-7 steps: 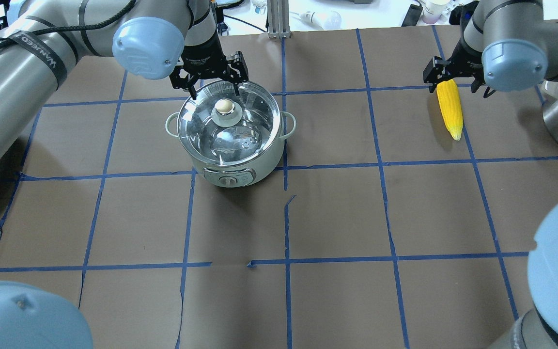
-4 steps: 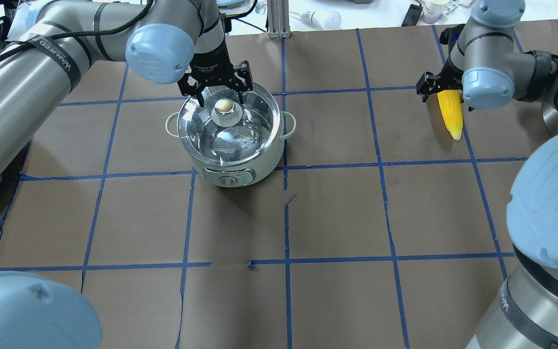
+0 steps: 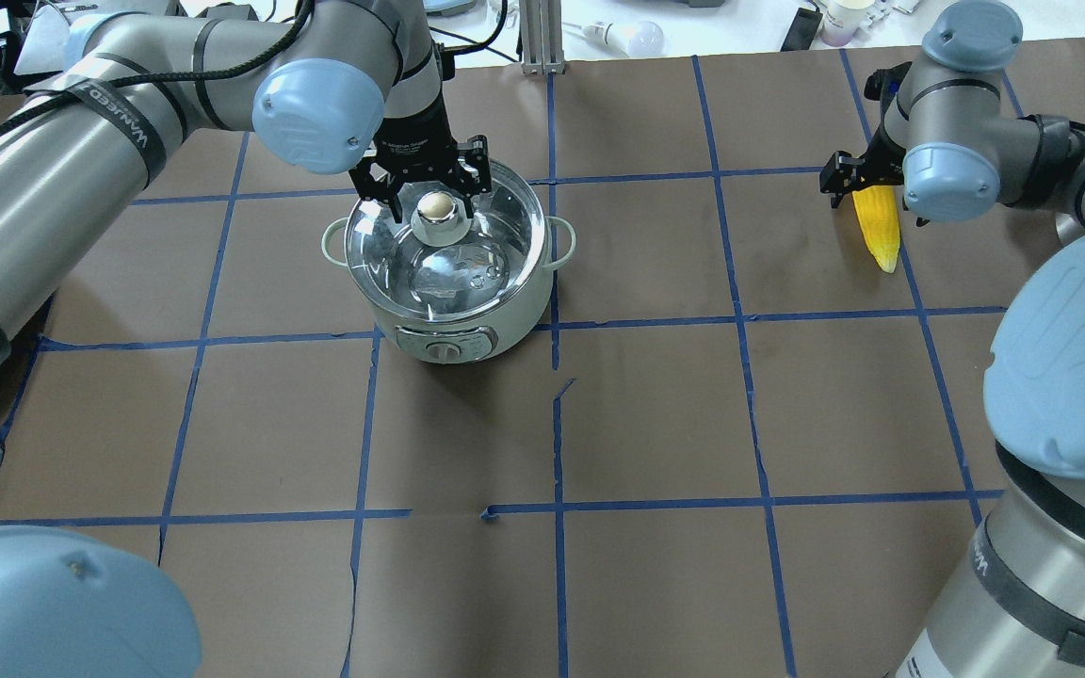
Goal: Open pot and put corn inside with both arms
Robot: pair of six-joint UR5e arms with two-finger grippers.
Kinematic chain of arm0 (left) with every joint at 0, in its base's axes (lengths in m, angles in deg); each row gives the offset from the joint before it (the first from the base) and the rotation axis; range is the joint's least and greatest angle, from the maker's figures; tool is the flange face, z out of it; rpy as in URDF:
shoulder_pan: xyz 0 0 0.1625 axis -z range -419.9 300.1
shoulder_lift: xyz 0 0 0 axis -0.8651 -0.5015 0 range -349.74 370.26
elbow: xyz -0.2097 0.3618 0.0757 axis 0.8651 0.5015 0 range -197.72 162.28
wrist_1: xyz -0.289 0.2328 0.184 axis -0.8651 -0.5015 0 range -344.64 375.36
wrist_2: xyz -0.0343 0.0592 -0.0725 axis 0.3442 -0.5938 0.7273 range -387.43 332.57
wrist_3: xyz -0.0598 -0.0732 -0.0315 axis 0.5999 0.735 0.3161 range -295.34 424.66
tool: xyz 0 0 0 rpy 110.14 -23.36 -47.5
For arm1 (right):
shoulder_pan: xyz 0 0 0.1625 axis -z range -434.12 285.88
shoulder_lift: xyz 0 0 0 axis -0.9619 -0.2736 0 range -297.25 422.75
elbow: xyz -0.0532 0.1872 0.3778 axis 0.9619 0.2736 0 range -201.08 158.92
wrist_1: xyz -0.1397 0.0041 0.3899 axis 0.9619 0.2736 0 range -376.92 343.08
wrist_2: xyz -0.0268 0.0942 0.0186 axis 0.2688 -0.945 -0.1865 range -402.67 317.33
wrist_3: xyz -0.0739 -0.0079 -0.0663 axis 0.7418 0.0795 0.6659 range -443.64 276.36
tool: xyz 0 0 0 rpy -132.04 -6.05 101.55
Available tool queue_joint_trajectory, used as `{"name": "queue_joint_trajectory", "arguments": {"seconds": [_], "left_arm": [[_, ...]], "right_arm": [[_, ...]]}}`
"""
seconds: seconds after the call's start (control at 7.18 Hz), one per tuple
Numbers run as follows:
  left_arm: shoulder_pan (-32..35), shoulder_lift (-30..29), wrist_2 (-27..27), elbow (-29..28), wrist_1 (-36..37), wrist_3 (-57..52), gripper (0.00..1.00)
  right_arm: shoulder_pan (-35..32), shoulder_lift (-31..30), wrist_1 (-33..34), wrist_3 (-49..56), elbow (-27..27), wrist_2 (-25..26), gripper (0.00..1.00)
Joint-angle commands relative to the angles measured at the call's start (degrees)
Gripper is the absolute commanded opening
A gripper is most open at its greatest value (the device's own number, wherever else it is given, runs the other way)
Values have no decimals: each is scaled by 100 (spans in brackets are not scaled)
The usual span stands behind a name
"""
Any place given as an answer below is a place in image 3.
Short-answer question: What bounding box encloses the white purple cup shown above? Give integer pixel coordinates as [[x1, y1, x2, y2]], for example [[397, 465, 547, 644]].
[[818, 0, 879, 48]]

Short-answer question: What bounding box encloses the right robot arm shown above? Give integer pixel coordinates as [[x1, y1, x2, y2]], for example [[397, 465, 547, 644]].
[[819, 1, 1085, 677]]

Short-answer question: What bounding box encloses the glass pot lid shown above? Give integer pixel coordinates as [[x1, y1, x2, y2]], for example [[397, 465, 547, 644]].
[[343, 159, 548, 322]]

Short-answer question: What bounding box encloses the aluminium frame post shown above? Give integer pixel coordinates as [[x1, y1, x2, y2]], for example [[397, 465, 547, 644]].
[[518, 1, 567, 76]]

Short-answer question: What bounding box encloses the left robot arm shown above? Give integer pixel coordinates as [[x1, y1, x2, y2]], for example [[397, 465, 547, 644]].
[[0, 1, 492, 677]]

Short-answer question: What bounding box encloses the yellow toy corn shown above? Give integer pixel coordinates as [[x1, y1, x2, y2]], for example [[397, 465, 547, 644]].
[[852, 186, 901, 274]]

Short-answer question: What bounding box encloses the black smartphone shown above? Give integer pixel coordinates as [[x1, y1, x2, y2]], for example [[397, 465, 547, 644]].
[[779, 8, 824, 52]]

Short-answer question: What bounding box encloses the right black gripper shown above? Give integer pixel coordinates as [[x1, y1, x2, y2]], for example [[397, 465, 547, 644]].
[[819, 141, 907, 210]]

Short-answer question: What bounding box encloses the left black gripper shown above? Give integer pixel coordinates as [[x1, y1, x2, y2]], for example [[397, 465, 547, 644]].
[[348, 119, 492, 223]]

